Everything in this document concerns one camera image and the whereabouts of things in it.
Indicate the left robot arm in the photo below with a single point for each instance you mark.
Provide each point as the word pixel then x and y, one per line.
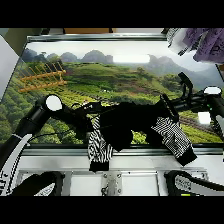
pixel 31 121

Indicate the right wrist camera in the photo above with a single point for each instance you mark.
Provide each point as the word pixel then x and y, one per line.
pixel 186 83

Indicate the white black patterned garment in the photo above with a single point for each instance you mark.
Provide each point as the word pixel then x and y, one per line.
pixel 175 40

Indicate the silver frame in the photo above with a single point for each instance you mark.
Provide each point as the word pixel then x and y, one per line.
pixel 111 181

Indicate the black shirt with striped sleeves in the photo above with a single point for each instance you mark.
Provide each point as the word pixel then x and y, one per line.
pixel 126 120

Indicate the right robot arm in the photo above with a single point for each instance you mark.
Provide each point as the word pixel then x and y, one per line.
pixel 213 100

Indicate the purple garment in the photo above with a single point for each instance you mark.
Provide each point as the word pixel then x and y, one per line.
pixel 208 45

